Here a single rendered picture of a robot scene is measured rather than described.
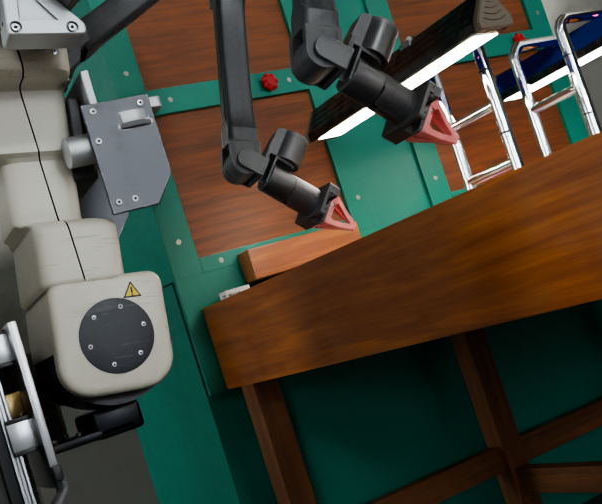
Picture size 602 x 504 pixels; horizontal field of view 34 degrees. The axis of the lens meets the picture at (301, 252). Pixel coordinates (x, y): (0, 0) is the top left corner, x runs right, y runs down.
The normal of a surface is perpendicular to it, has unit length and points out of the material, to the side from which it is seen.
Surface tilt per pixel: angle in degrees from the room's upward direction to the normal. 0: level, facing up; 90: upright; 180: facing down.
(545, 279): 90
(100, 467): 90
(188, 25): 90
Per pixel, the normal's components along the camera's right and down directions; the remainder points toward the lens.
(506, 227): -0.83, 0.23
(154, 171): 0.40, -0.20
